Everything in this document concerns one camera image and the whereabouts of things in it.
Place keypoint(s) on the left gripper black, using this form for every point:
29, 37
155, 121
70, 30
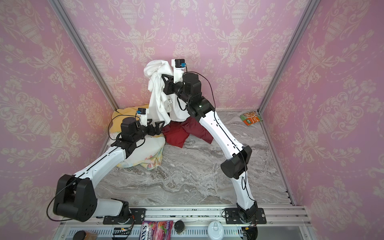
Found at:
157, 131

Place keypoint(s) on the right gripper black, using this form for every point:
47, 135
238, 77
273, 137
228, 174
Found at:
169, 85

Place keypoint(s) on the white cloth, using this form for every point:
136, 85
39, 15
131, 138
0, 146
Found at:
163, 107

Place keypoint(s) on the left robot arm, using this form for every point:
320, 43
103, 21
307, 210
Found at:
75, 198

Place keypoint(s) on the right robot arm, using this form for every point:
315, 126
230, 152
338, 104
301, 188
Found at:
237, 155

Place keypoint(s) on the red cloth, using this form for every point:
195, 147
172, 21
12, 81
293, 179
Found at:
175, 135

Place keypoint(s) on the floral pastel cloth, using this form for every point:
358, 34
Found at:
149, 155

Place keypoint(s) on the maroon cloth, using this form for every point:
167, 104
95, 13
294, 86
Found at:
194, 128

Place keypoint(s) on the yellow cloth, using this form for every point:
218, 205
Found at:
118, 116

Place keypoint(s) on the green orange snack packet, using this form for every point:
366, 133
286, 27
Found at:
251, 117

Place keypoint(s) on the small black knob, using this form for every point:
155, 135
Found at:
179, 227

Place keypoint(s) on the pink candy bag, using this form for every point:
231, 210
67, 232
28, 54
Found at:
151, 230

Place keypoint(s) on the white round lid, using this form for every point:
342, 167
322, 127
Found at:
215, 231

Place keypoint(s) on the brown jar black lid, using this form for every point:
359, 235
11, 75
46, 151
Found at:
85, 235

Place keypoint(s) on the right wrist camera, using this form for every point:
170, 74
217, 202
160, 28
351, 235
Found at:
179, 68

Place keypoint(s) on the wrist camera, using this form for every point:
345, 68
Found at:
179, 68
142, 114

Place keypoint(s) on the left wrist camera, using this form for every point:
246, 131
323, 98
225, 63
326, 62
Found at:
142, 114

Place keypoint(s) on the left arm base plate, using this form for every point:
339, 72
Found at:
129, 216

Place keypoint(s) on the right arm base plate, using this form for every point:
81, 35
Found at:
235, 216

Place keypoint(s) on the left aluminium corner post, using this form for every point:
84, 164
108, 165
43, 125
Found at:
75, 36

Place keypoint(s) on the aluminium corner post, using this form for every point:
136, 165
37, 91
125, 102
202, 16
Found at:
75, 36
296, 37

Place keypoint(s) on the aluminium front rail frame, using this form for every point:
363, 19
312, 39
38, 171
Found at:
274, 222

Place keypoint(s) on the right aluminium corner post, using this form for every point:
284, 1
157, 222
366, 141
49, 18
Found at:
296, 37

